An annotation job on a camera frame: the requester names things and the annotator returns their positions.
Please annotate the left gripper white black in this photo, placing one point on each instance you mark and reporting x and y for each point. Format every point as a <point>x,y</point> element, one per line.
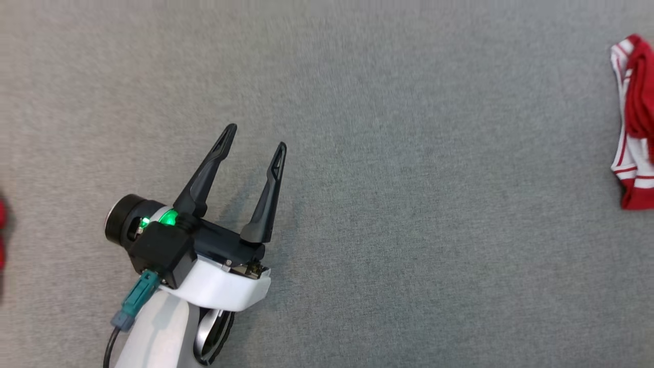
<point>230,286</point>

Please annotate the red shorts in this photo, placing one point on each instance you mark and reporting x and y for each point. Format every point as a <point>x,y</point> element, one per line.
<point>2,230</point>

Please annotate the red white basketball jersey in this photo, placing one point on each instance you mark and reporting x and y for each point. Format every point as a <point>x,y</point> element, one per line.
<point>638,102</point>

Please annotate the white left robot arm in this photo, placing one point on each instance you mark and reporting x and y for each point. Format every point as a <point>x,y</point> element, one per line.
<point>153,332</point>

